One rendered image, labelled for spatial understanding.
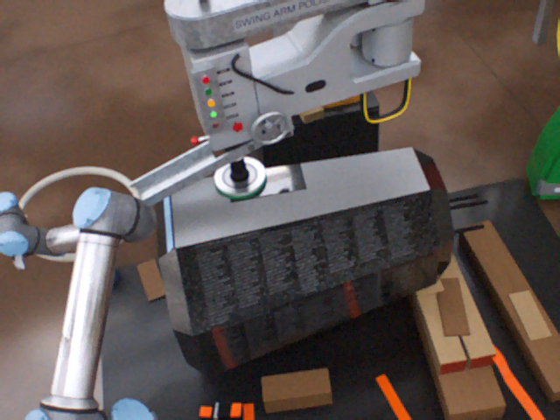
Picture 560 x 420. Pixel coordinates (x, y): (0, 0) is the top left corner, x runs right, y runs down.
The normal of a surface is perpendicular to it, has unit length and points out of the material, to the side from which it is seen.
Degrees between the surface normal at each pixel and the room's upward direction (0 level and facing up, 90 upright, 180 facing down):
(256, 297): 45
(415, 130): 0
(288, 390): 0
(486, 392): 0
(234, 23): 90
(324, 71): 90
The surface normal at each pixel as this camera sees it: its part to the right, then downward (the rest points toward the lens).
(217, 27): 0.34, 0.70
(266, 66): -0.16, -0.62
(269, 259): 0.08, 0.06
